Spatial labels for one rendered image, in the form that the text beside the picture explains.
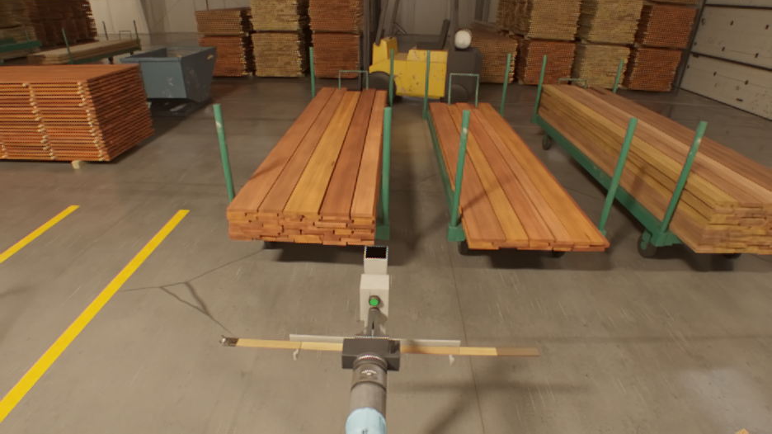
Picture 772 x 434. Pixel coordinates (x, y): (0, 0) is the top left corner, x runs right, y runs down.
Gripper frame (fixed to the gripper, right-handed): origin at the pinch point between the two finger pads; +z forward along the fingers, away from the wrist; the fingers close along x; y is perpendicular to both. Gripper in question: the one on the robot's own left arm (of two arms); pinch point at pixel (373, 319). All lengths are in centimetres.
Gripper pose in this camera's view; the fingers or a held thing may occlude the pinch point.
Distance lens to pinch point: 102.1
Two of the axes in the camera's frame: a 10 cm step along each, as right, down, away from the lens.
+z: 0.2, -4.6, 8.9
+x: -10.0, -0.3, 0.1
